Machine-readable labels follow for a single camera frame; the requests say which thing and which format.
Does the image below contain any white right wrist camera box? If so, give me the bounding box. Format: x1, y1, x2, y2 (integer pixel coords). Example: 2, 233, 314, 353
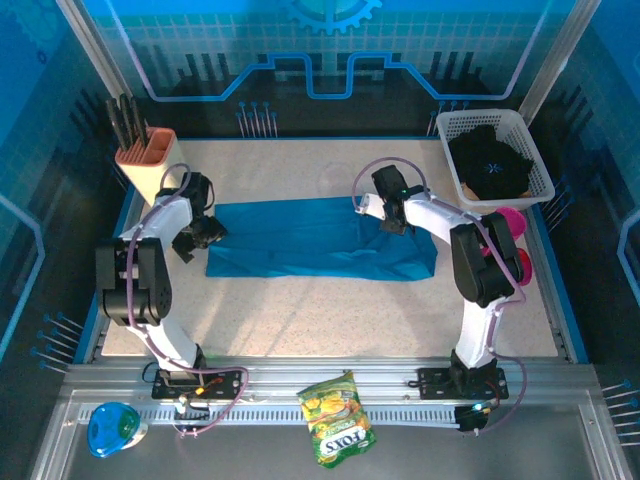
355, 193, 386, 219

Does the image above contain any aluminium frame post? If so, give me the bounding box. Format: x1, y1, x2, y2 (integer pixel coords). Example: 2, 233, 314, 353
517, 0, 604, 124
54, 0, 134, 101

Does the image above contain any black t-shirt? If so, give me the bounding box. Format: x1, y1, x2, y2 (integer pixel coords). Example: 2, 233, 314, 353
448, 124, 535, 199

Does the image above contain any grey slotted cable duct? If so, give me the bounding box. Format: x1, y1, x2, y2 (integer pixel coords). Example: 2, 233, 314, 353
79, 404, 464, 427

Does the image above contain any blue plastic tape dispenser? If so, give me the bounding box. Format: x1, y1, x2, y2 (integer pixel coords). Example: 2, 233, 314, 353
87, 401, 149, 459

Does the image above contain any aluminium frame rail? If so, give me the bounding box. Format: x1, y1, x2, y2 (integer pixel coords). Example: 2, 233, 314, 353
29, 355, 634, 480

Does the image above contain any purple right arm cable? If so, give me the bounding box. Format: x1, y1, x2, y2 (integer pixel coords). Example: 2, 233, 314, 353
352, 157, 529, 436

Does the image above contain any beige knife block orange rim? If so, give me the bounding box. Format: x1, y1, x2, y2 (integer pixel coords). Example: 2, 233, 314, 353
114, 127, 190, 207

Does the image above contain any green yellow snack bag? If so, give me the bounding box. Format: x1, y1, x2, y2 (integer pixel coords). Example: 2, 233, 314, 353
296, 369, 377, 471

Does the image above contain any white perforated plastic basket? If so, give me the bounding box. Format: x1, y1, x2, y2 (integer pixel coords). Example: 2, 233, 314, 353
435, 109, 555, 210

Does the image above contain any small black controller board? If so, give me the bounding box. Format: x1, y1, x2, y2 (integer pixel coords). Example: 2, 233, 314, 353
454, 403, 490, 434
172, 393, 211, 422

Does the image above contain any red plastic cup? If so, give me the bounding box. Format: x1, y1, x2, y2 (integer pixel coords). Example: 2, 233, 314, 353
514, 247, 534, 286

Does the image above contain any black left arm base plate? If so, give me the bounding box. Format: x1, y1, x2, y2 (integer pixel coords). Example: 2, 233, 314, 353
151, 367, 244, 401

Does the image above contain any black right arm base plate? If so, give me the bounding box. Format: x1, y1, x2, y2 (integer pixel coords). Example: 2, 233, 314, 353
417, 366, 510, 401

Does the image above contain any blue t-shirt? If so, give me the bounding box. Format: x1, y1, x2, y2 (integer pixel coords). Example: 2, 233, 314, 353
205, 196, 440, 283

